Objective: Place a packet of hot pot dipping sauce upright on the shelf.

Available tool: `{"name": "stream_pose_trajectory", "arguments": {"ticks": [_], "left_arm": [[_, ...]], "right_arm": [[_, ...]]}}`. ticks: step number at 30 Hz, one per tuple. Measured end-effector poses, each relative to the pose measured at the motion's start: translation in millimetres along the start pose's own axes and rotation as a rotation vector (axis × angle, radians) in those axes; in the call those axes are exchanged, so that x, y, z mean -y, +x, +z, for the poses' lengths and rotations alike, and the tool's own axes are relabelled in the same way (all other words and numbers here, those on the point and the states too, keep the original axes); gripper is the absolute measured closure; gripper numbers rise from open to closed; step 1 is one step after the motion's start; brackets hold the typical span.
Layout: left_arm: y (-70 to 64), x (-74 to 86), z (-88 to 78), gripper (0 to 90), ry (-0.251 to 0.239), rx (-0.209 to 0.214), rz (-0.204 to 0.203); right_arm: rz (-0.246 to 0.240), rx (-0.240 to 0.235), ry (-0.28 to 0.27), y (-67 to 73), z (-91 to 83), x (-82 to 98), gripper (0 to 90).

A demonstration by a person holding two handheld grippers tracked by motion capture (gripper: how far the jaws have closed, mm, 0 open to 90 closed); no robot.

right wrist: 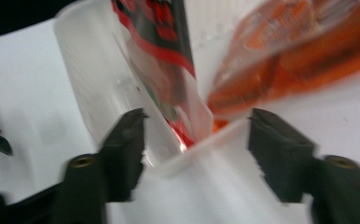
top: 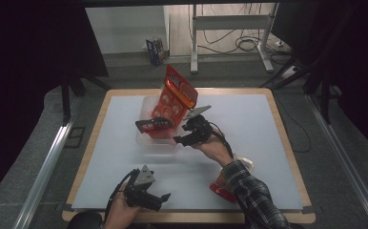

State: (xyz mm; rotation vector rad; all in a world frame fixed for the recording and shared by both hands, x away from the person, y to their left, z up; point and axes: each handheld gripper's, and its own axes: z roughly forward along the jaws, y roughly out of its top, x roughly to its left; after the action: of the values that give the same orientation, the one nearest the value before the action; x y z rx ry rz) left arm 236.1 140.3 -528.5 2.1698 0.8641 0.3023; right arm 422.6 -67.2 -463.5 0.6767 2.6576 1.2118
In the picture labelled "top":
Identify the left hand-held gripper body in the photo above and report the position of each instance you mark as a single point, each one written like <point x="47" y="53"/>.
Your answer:
<point x="142" y="194"/>

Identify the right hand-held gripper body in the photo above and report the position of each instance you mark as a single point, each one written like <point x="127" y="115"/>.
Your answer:
<point x="201" y="130"/>

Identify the clear plastic container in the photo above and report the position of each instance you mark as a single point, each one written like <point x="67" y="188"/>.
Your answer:
<point x="155" y="144"/>

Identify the large red snack bag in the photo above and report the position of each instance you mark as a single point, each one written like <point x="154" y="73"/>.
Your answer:
<point x="174" y="95"/>

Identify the black and red snack packet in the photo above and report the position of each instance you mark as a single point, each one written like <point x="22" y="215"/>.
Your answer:
<point x="152" y="124"/>

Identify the beige and red snack packet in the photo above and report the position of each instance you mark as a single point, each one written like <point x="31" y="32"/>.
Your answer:
<point x="223" y="192"/>

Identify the person's right hand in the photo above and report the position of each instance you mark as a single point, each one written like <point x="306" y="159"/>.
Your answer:
<point x="215" y="148"/>

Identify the person's left hand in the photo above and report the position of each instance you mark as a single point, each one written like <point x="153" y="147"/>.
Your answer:
<point x="120" y="213"/>

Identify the wooden table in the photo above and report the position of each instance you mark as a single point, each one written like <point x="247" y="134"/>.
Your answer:
<point x="185" y="218"/>

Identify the white table mat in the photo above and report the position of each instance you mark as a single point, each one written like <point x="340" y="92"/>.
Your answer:
<point x="255" y="127"/>

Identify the dark round object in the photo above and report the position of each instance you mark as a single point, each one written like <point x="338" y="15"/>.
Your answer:
<point x="85" y="221"/>

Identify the blue box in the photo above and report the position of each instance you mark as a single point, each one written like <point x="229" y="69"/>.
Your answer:
<point x="156" y="51"/>

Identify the dark floor grate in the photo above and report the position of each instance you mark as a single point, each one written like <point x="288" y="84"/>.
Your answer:
<point x="75" y="137"/>

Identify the white power strip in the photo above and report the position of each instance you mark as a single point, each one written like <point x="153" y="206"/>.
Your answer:
<point x="289" y="72"/>

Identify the black stand legs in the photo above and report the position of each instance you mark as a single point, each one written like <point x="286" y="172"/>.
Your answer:
<point x="66" y="101"/>
<point x="324" y="101"/>

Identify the white metal stand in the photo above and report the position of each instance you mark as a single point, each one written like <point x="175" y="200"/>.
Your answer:
<point x="233" y="22"/>

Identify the black curtain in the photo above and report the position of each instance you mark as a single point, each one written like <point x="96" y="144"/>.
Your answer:
<point x="357" y="63"/>
<point x="29" y="63"/>

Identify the aluminium rail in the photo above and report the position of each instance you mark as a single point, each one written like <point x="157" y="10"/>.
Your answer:
<point x="44" y="178"/>
<point x="341" y="152"/>

